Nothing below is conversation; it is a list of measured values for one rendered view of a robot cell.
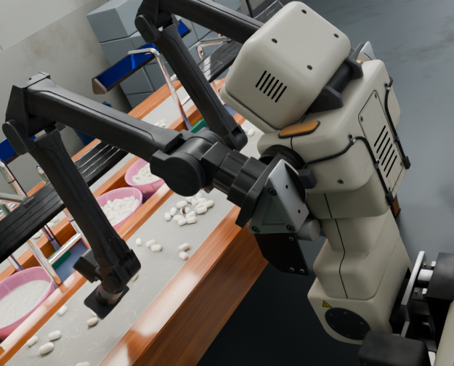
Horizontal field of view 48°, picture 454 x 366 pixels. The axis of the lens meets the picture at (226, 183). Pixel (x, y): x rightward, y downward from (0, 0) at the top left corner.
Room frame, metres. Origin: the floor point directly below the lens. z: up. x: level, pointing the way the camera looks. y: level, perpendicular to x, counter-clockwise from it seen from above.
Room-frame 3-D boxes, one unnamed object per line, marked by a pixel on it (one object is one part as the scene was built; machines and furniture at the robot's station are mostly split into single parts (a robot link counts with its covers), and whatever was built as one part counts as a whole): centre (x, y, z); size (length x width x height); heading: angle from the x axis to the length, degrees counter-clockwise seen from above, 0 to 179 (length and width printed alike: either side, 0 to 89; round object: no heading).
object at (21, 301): (1.34, 0.76, 0.71); 0.22 x 0.22 x 0.06
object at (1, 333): (1.34, 0.76, 0.72); 0.27 x 0.27 x 0.10
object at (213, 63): (1.92, -0.26, 1.08); 0.62 x 0.08 x 0.07; 133
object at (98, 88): (2.33, 0.12, 1.08); 0.62 x 0.08 x 0.07; 133
